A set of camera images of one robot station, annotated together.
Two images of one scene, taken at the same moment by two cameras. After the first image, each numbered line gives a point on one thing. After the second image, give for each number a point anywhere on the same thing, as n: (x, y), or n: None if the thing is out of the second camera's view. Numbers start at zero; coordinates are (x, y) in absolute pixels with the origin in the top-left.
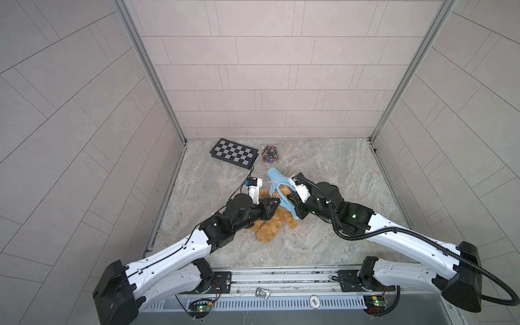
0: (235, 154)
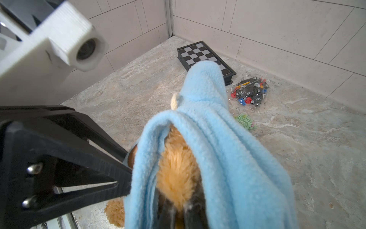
0: (190, 54)
